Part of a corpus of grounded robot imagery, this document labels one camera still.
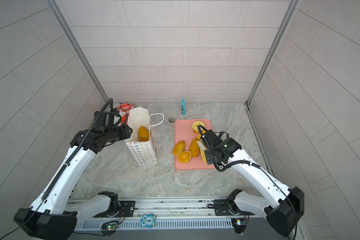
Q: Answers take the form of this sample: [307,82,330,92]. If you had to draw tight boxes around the lumpy yellow long bread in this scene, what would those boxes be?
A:
[200,149,207,163]

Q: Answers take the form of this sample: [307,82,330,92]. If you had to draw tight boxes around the white food tongs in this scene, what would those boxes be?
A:
[197,140,208,152]

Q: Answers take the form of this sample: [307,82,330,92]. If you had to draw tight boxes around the long yellow baguette bread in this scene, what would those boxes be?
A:
[139,126,150,142]

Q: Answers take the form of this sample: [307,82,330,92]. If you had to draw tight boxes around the white paper bag with print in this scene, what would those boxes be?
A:
[125,107,164,166]

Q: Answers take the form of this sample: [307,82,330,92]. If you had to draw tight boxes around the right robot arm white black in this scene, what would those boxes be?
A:
[197,125,305,237]

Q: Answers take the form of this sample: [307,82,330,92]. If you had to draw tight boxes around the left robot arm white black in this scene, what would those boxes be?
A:
[14,98,133,240]

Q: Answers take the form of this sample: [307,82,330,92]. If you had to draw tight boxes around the oval brown bread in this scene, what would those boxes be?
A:
[189,138,200,158]

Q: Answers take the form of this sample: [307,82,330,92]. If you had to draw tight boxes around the red shark plush toy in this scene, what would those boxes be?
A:
[116,103,135,124]

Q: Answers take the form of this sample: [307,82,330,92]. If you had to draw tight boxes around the pink tray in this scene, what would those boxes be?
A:
[173,118,219,171]

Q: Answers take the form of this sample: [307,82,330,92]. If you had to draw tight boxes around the flat round orange tart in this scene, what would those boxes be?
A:
[177,150,193,164]

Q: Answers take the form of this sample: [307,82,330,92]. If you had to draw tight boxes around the small round golden bun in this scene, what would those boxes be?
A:
[173,141,186,156]

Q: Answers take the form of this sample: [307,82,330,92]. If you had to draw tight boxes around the teal small bottle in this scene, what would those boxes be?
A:
[181,98,186,116]

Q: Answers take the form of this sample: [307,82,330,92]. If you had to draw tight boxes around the right circuit board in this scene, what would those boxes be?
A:
[231,219,248,235]

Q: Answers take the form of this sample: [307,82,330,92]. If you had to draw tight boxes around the circuit board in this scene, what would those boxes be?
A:
[101,221,119,231]
[231,219,248,235]

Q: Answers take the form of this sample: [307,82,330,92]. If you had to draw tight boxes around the blue owl tag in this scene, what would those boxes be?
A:
[140,213,156,228]

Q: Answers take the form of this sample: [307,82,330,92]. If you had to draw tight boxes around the left circuit board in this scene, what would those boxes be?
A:
[101,221,119,231]

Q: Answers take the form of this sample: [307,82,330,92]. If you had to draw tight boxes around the ring-shaped yellow bread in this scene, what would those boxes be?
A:
[192,121,205,133]

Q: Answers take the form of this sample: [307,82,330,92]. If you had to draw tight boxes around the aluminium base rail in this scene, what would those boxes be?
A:
[74,197,261,236]

